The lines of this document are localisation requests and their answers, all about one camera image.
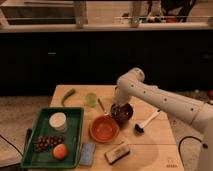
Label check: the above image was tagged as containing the purple bowl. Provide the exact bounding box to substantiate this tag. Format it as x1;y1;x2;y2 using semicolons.
111;103;133;125

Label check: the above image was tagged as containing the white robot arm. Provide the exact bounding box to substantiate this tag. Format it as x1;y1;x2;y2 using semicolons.
112;68;213;171

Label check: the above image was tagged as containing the orange bowl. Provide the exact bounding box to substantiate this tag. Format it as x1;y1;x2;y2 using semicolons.
89;116;120;143

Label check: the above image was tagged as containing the light green cup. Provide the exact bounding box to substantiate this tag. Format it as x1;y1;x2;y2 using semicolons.
86;93;97;107

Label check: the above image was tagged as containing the green chili pepper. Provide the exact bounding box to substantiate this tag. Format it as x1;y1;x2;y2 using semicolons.
61;89;76;107

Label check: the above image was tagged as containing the wooden block eraser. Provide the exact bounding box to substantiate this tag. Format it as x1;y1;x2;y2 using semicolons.
104;143;130;165

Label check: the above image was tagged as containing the blue sponge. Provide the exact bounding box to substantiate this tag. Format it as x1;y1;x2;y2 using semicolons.
79;142;96;166

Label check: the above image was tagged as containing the white round container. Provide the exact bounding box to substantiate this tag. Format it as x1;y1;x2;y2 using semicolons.
49;112;67;132

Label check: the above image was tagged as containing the green plastic tray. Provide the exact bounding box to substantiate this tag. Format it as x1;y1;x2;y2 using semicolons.
21;107;84;169

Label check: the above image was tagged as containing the orange fruit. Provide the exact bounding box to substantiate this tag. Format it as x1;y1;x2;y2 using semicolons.
53;144;68;160

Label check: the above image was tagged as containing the bunch of dark grapes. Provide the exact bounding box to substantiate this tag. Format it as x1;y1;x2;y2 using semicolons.
34;135;64;152

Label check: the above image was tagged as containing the wooden handled spoon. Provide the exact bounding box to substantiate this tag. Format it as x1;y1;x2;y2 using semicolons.
97;98;108;116

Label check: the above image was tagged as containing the black cable right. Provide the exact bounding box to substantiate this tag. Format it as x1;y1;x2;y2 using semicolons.
178;135;203;171

